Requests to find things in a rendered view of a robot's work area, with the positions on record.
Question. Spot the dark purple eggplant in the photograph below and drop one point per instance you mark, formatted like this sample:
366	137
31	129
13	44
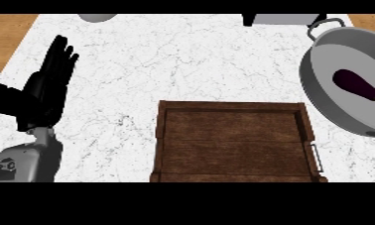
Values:
353	83

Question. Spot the brown wooden tray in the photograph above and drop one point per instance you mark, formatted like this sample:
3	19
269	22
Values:
233	143

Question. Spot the grey round object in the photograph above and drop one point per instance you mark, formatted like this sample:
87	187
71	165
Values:
97	17

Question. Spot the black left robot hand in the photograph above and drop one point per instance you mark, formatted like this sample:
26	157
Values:
46	85

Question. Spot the grey metal pot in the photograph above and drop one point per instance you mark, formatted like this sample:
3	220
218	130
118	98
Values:
326	80

